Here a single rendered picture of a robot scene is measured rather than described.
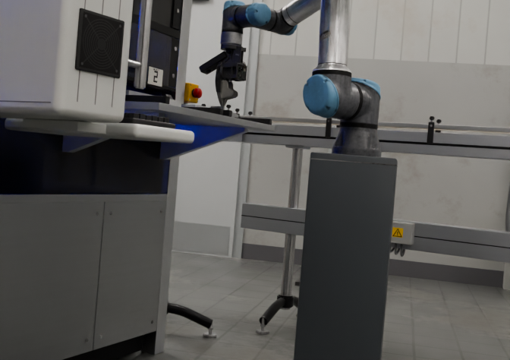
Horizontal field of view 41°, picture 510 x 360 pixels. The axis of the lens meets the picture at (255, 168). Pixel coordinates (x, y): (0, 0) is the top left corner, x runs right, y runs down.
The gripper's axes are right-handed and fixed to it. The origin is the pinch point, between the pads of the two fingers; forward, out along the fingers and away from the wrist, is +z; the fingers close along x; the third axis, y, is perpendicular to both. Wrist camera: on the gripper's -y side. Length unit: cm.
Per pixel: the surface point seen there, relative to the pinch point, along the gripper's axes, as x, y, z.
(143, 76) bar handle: -87, 32, 4
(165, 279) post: 10, -24, 66
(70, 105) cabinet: -107, 30, 12
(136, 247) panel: -10, -24, 52
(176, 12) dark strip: 3.0, -24.0, -33.2
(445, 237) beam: 84, 63, 44
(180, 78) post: 8.5, -23.6, -9.7
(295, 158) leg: 86, -8, 16
